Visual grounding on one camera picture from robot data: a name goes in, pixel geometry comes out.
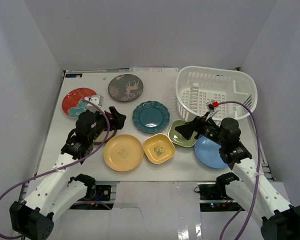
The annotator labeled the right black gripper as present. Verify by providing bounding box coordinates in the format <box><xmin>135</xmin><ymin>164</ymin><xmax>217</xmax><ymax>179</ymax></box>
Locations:
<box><xmin>174</xmin><ymin>112</ymin><xmax>226</xmax><ymax>147</ymax></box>

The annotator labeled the grey plate with deer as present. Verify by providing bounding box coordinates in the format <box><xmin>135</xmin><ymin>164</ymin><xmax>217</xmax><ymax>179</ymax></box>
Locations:
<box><xmin>108</xmin><ymin>73</ymin><xmax>144</xmax><ymax>103</ymax></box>

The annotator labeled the red plate with teal flower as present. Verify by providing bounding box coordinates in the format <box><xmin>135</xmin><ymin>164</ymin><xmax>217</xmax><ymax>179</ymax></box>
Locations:
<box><xmin>61</xmin><ymin>87</ymin><xmax>97</xmax><ymax>119</ymax></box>

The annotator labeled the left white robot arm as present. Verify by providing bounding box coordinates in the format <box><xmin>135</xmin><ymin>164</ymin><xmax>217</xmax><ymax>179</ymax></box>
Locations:
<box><xmin>9</xmin><ymin>106</ymin><xmax>127</xmax><ymax>240</ymax></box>

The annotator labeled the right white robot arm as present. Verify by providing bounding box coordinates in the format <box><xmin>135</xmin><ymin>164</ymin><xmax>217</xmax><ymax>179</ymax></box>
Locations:
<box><xmin>175</xmin><ymin>116</ymin><xmax>300</xmax><ymax>240</ymax></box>

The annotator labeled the white plastic dish bin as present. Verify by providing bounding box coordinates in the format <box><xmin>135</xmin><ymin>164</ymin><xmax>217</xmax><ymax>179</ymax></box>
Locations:
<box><xmin>175</xmin><ymin>66</ymin><xmax>258</xmax><ymax>122</ymax></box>

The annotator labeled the square green panda dish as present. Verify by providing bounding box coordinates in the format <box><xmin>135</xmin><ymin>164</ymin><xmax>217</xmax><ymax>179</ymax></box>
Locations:
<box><xmin>168</xmin><ymin>120</ymin><xmax>197</xmax><ymax>148</ymax></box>

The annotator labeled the dark red rimmed plate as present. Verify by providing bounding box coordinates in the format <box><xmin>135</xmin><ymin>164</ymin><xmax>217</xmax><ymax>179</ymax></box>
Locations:
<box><xmin>93</xmin><ymin>112</ymin><xmax>118</xmax><ymax>145</ymax></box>

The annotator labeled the round blue plate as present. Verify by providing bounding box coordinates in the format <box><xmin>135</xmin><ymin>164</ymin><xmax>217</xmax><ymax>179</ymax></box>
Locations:
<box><xmin>194</xmin><ymin>136</ymin><xmax>228</xmax><ymax>169</ymax></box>

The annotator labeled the teal scalloped plate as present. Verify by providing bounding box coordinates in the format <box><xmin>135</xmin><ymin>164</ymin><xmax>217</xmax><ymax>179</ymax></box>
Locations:
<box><xmin>132</xmin><ymin>100</ymin><xmax>170</xmax><ymax>134</ymax></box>

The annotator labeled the round yellow plate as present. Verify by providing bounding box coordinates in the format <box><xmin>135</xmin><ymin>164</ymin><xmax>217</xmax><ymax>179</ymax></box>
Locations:
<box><xmin>103</xmin><ymin>134</ymin><xmax>144</xmax><ymax>172</ymax></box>

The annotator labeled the square yellow panda dish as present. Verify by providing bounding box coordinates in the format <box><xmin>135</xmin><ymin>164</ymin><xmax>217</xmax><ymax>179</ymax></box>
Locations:
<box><xmin>143</xmin><ymin>133</ymin><xmax>176</xmax><ymax>165</ymax></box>

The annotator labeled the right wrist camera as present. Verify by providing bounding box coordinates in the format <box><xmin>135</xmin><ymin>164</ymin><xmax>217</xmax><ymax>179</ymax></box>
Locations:
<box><xmin>206</xmin><ymin>101</ymin><xmax>219</xmax><ymax>113</ymax></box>

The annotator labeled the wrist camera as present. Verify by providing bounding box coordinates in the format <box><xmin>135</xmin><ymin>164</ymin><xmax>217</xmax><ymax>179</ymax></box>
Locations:
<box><xmin>206</xmin><ymin>101</ymin><xmax>219</xmax><ymax>113</ymax></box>
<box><xmin>84</xmin><ymin>94</ymin><xmax>104</xmax><ymax>106</ymax></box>

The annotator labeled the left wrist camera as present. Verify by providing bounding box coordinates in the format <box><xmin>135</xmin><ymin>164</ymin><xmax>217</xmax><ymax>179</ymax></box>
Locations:
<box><xmin>84</xmin><ymin>94</ymin><xmax>104</xmax><ymax>106</ymax></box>

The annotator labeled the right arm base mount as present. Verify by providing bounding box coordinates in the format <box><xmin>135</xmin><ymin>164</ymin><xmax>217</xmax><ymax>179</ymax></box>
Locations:
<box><xmin>194</xmin><ymin>182</ymin><xmax>241</xmax><ymax>213</ymax></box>

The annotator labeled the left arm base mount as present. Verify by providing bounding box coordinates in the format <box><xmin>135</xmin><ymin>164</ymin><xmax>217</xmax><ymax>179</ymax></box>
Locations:
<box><xmin>70</xmin><ymin>185</ymin><xmax>114</xmax><ymax>210</ymax></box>

